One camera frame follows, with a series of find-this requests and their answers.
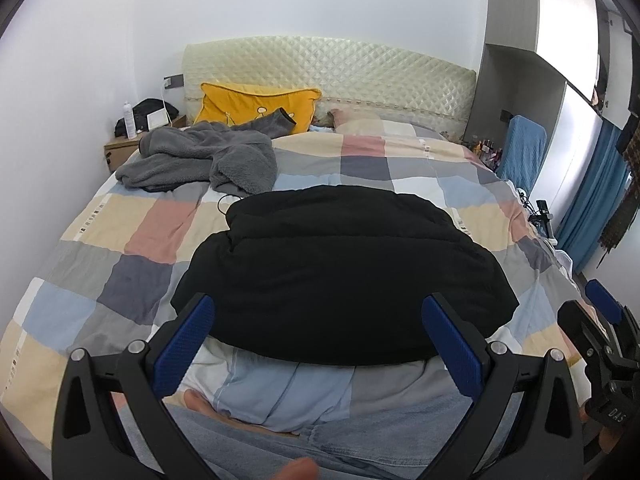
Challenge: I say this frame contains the person's jeans legs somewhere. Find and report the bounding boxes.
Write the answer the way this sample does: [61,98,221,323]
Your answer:
[115,390,531,480]

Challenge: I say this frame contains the black puffer jacket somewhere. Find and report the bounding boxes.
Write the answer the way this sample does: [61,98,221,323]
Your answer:
[171,185,519,367]

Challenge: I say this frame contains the blue towel on chair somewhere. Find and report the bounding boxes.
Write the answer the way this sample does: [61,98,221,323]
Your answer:
[502,115,548,196]

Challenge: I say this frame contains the pink pillow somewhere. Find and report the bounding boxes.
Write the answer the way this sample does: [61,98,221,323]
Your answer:
[330,107,387,133]

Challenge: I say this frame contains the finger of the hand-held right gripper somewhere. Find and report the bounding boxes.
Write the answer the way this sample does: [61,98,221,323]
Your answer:
[585,279,626,327]
[557,300,608,361]

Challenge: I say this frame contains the row of cosmetic bottles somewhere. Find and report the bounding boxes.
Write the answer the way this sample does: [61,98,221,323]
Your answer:
[462,137,503,168]

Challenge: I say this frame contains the white cloth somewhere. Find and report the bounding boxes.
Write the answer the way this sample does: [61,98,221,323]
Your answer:
[552,247,576,281]

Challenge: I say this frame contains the blue curtain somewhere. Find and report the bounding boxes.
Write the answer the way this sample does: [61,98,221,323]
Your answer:
[555,120,633,273]

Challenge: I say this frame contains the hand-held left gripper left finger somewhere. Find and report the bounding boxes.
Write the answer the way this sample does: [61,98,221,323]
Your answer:
[54,293,217,480]

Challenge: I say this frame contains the dark patterned hanging cloth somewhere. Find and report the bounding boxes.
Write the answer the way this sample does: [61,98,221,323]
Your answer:
[600,115,640,261]

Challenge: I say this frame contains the cream quilted headboard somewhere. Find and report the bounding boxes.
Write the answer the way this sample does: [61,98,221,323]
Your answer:
[181,35,477,143]

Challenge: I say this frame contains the grey and white wardrobe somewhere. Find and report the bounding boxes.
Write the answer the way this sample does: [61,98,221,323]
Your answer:
[462,0,631,201]

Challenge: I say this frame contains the grey fleece garment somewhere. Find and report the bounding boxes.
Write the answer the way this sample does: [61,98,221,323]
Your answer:
[116,108,298,196]

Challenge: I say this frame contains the white charging cable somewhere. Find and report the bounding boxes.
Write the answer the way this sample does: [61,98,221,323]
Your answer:
[160,77,174,127]

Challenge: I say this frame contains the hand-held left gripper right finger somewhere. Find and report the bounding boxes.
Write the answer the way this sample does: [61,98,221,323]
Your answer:
[420,293,584,480]

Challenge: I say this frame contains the brown nightstand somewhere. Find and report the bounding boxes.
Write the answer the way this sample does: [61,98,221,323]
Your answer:
[103,115,188,173]

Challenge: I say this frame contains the pastel checkered duvet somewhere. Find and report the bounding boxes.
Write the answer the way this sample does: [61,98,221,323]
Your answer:
[0,120,591,461]

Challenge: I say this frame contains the yellow pillow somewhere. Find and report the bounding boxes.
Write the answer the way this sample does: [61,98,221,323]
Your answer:
[192,82,322,136]

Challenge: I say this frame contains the black bag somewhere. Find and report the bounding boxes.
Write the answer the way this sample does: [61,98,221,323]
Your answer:
[114,98,180,137]

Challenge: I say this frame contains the black camera stand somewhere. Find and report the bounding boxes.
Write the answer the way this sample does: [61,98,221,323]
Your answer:
[530,200,558,241]

